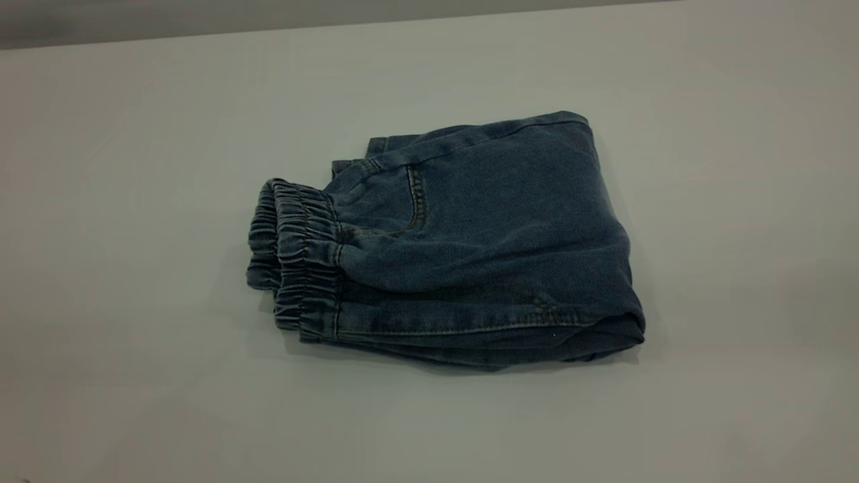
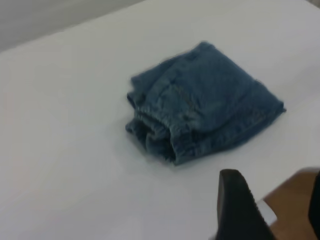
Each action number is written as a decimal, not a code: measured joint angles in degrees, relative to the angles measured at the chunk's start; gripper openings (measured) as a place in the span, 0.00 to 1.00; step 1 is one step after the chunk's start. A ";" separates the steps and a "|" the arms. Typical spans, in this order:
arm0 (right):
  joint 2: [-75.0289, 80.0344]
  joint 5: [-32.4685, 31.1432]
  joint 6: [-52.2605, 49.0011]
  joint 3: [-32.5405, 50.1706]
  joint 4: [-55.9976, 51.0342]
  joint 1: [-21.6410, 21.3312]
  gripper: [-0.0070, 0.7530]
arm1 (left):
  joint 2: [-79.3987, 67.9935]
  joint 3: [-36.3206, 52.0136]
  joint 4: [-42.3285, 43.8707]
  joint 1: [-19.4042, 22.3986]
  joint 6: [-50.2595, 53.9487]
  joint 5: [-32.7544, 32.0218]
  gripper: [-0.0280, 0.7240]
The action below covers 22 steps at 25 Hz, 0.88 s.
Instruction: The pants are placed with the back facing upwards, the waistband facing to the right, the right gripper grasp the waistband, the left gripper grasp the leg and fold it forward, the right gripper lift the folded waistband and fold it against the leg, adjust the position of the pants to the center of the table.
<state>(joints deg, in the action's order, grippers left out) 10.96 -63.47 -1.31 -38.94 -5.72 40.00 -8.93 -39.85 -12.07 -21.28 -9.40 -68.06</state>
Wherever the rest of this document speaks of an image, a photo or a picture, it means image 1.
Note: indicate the blue denim shorts basketball print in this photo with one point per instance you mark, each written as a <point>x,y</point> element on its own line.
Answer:
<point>483,255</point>

